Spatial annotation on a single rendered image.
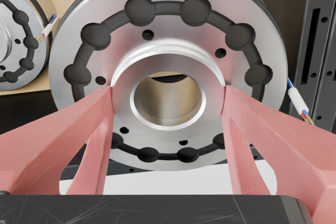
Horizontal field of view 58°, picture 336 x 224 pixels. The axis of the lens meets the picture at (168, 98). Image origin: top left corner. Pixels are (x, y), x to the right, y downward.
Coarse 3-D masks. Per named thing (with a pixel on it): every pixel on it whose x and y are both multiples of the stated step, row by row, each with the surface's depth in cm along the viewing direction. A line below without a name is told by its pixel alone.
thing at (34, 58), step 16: (0, 0) 21; (16, 0) 21; (0, 16) 22; (16, 16) 22; (32, 16) 22; (16, 32) 22; (32, 32) 22; (16, 48) 23; (32, 48) 23; (48, 48) 24; (0, 64) 24; (16, 64) 24; (32, 64) 24; (0, 80) 25; (16, 80) 25; (32, 80) 25
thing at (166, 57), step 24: (144, 48) 12; (168, 48) 11; (192, 48) 12; (120, 72) 12; (144, 72) 12; (192, 72) 12; (216, 72) 12; (120, 96) 12; (216, 96) 12; (120, 120) 13; (144, 120) 13; (168, 120) 14; (192, 120) 13; (216, 120) 13
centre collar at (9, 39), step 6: (0, 24) 22; (0, 30) 22; (6, 30) 22; (0, 36) 22; (6, 36) 22; (0, 42) 22; (6, 42) 22; (0, 48) 22; (6, 48) 23; (0, 54) 23; (6, 54) 23; (0, 60) 23
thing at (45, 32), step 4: (56, 16) 24; (52, 20) 23; (48, 24) 22; (52, 24) 23; (44, 28) 22; (48, 28) 22; (44, 32) 21; (48, 32) 22; (40, 36) 21; (44, 36) 21; (40, 40) 21
